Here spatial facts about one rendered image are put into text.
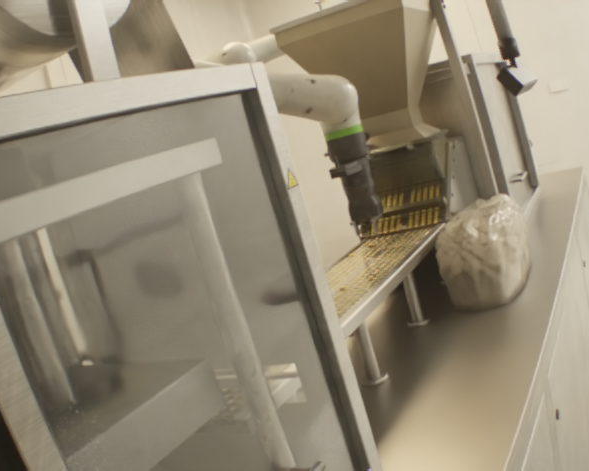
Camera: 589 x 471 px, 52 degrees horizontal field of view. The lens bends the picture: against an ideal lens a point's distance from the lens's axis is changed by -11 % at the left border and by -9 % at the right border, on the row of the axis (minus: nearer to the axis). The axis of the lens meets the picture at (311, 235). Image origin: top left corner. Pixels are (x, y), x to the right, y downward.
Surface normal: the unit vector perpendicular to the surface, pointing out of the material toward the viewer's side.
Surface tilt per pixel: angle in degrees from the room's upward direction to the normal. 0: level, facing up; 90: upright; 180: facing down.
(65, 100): 90
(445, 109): 90
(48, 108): 90
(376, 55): 118
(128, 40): 109
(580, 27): 90
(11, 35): 149
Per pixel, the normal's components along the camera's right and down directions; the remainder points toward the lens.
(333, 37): -0.25, 0.68
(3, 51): 0.07, 0.97
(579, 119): -0.43, 0.26
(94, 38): 0.86, -0.18
